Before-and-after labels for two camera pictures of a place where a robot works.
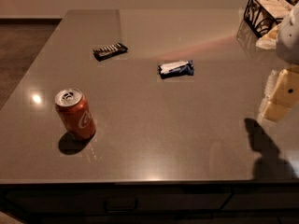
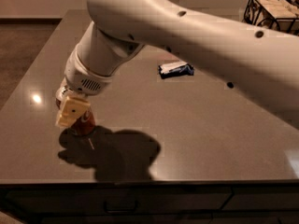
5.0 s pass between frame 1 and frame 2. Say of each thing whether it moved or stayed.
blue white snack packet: stayed
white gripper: moved
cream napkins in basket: stayed
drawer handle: stayed
